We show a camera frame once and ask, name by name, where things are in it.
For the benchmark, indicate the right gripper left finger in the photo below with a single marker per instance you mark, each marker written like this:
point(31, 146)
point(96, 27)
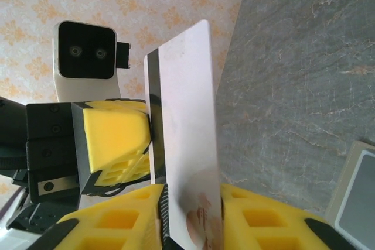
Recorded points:
point(117, 223)

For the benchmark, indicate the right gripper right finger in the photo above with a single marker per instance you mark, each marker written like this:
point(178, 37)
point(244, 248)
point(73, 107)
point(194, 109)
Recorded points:
point(263, 220)

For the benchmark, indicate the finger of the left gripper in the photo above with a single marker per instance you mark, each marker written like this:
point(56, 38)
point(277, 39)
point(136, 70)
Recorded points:
point(114, 141)

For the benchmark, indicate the taupe leather card holder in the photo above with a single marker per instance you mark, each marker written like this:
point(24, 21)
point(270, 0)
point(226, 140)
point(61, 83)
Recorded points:
point(341, 191)

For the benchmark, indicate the white card with magnetic stripe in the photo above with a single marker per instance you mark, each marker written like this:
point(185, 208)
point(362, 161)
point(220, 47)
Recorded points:
point(187, 100)

